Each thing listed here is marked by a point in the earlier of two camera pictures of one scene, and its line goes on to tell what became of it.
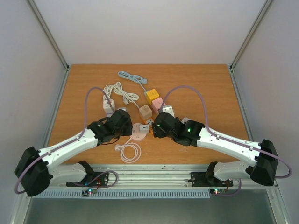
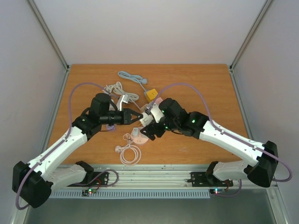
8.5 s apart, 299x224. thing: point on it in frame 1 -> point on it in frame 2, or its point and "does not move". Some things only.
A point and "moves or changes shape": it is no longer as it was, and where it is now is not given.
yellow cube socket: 152,95 does not move
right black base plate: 206,179 does not move
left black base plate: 91,179 does not move
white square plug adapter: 185,119 moves or changes shape
